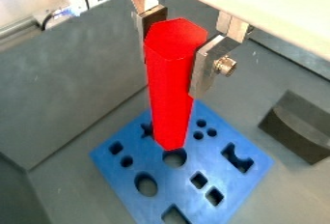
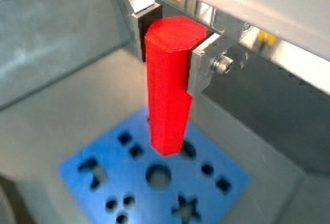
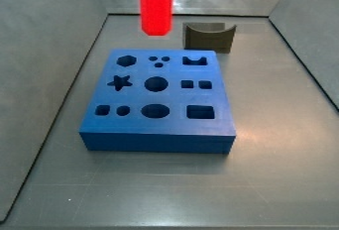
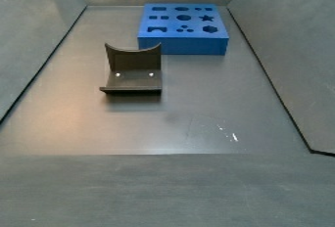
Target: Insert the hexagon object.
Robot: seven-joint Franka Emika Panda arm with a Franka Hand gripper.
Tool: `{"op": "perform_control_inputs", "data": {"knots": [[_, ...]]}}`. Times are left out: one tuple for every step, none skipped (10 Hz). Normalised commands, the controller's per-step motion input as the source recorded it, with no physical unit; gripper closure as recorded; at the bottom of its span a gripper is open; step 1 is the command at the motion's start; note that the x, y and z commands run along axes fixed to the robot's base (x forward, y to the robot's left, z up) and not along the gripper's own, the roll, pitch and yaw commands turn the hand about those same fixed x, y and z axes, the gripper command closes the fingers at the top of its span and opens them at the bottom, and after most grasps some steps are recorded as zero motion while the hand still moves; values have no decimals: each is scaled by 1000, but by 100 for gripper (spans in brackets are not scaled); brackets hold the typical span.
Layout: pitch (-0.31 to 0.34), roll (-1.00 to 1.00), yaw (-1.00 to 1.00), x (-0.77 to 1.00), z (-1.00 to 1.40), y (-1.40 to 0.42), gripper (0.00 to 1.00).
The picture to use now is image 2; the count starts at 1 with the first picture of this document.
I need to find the blue shape-sorting board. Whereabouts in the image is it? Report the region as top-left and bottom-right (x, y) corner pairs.
(58, 108), (249, 224)

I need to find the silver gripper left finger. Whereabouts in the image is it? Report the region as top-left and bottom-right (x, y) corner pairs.
(126, 0), (162, 62)

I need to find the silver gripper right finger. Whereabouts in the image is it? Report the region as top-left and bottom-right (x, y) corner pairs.
(186, 10), (248, 97)

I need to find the red hexagonal prism peg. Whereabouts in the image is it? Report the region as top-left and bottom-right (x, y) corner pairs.
(144, 16), (206, 155)

